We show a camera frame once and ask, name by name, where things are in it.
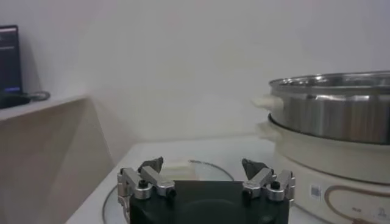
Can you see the black laptop pink windows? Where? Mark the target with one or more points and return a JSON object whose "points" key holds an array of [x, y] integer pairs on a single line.
{"points": [[9, 61]]}

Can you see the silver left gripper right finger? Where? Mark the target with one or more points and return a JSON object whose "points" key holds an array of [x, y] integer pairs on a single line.
{"points": [[259, 179]]}

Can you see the white side desk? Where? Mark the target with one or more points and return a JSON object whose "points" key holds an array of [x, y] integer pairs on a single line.
{"points": [[45, 152]]}

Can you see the glass pot lid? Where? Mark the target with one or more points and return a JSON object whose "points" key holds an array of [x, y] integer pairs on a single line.
{"points": [[210, 172]]}

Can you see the stainless steel steamer basket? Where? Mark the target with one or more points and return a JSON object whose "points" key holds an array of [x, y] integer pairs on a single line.
{"points": [[335, 115]]}

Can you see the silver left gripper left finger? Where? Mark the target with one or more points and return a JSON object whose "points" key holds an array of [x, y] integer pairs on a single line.
{"points": [[158, 182]]}

